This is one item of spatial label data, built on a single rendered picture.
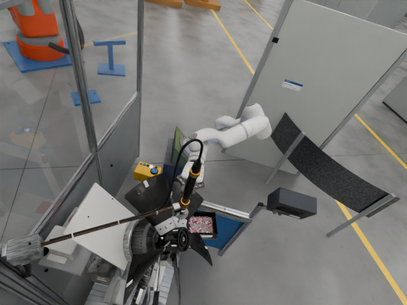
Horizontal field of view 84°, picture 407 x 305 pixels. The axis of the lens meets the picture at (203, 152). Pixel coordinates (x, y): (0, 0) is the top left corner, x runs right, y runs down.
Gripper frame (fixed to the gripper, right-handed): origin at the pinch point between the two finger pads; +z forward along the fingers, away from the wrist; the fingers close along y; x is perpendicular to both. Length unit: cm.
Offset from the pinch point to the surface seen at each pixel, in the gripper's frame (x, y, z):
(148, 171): -43, 28, -35
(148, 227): -32.3, 14.2, 6.8
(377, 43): 38, -126, -178
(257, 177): -150, -93, -152
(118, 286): -35, 18, 35
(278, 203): -28, -58, -29
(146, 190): -10.6, 18.6, -0.7
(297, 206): -27, -70, -30
